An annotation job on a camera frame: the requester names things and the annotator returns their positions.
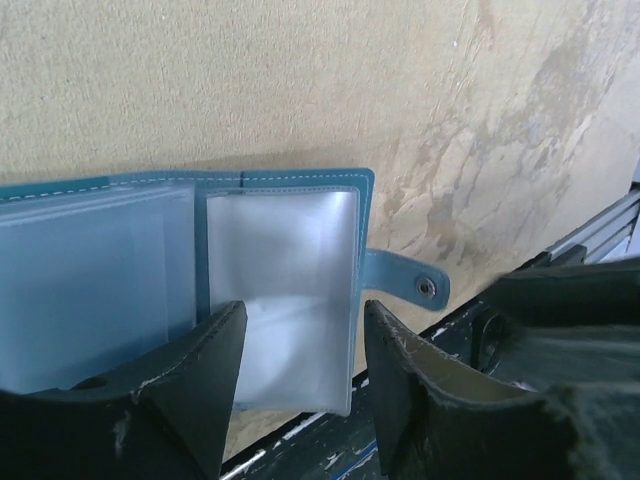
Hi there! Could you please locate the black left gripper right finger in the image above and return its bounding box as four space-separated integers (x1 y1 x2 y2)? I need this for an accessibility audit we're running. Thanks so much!
364 300 639 479

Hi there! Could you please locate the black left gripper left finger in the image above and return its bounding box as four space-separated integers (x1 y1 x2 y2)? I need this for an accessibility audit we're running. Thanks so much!
1 301 247 479

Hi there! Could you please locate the blue leather card holder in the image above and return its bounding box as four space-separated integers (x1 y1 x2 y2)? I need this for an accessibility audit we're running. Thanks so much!
1 168 450 415

